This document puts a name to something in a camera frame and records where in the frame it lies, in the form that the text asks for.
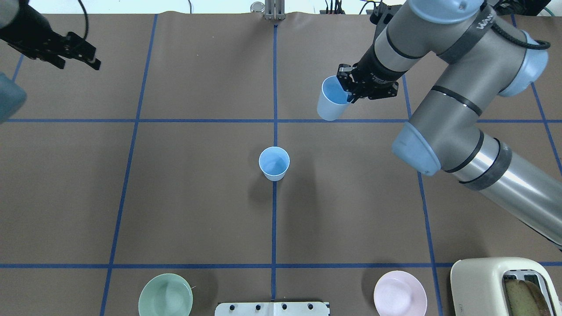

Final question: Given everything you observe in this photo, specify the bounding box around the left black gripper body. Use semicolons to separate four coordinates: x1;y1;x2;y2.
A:
0;4;70;69

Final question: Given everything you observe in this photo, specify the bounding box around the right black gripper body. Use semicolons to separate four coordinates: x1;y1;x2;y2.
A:
351;44;405;100

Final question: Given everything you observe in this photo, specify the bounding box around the light blue cup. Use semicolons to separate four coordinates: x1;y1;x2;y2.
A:
317;75;350;121
258;147;290;182

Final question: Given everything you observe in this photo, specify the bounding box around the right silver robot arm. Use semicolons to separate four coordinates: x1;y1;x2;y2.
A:
336;0;561;248

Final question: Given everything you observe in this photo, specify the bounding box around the pink plastic bowl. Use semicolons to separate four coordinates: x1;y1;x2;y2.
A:
373;270;428;316

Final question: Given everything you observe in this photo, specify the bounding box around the cream two-slot toaster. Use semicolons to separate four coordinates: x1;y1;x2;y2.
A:
450;257;561;316

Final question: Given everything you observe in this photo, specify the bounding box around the green plastic bowl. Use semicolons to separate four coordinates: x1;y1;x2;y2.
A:
138;273;194;316

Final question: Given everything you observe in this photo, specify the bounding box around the brown toast slice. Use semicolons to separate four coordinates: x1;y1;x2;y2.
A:
504;279;552;316

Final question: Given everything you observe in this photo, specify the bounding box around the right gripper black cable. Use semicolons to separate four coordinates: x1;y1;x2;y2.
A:
487;13;551;50

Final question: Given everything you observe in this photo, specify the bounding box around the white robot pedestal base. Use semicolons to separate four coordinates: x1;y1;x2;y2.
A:
214;302;331;316

